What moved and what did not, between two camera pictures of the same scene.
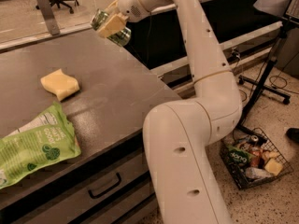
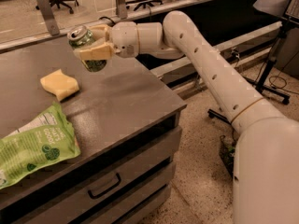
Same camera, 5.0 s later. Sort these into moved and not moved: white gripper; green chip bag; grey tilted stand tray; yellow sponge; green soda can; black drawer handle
Moved: green soda can; white gripper
Not moved: yellow sponge; green chip bag; black drawer handle; grey tilted stand tray
